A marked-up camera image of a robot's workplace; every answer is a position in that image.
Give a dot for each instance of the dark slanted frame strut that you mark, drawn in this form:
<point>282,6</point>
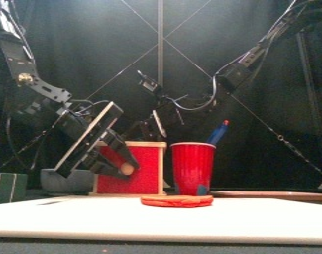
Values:
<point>309,82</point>

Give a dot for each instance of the red plastic cup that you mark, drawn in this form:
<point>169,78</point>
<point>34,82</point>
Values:
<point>193,168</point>

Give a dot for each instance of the wooden drawer case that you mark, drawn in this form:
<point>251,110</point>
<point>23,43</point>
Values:
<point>161,168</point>

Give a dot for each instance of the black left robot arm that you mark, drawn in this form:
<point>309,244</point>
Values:
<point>23,67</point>

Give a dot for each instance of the vertical metal frame pole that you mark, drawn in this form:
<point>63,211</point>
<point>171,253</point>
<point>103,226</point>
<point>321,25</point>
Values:
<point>161,39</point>

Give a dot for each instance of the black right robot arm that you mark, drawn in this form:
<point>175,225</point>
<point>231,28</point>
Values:
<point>255,49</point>

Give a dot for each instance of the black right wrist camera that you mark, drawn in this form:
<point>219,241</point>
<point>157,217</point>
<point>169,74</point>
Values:
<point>147,82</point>

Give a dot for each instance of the white cutting board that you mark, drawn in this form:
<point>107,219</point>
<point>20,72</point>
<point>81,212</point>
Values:
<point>167,221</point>

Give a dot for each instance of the grey bowl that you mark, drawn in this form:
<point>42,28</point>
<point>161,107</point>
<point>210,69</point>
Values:
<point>63,183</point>

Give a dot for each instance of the green box with white stripes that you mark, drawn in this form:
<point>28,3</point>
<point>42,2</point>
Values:
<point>8,187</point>

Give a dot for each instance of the red drawer with wooden knob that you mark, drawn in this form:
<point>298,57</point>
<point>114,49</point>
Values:
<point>145,175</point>

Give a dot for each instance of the brown wooden tray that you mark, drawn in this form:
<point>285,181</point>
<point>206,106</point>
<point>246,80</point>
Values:
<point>278,195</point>

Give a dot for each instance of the blue pen with red tip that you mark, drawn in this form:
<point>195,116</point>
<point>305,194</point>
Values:
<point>218,134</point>

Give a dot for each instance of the flat orange dough disc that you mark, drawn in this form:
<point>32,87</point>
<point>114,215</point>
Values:
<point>177,201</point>

